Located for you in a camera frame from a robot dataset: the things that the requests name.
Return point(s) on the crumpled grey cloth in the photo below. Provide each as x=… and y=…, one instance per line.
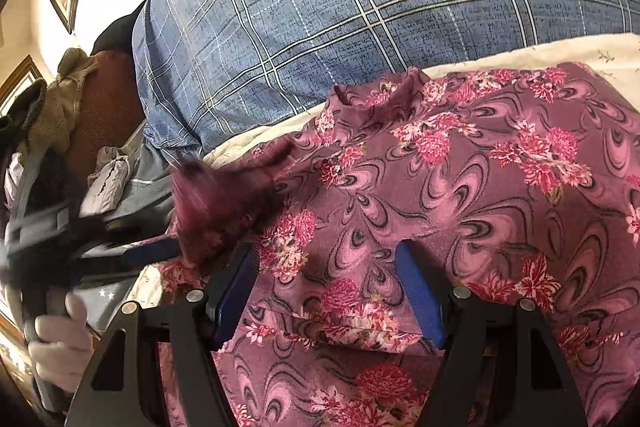
x=107, y=187

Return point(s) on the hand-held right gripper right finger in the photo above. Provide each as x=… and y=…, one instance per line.
x=420, y=292

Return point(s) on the cream leaf-print blanket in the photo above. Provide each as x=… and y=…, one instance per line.
x=550, y=52

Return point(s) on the dark olive cloth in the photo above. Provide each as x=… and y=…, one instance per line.
x=22, y=122

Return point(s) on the brown headboard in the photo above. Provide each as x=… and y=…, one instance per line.
x=110, y=112

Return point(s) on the purple floral garment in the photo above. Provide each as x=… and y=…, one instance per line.
x=450, y=207

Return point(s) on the blue plaid quilt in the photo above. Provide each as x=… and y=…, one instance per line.
x=350, y=7

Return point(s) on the black cloth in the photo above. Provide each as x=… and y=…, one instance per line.
x=117, y=32

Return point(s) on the person's left hand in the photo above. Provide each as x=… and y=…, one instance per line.
x=55, y=332

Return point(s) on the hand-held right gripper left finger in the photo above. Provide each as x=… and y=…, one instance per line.
x=235, y=292

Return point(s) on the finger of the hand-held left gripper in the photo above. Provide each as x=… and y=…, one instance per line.
x=147, y=252

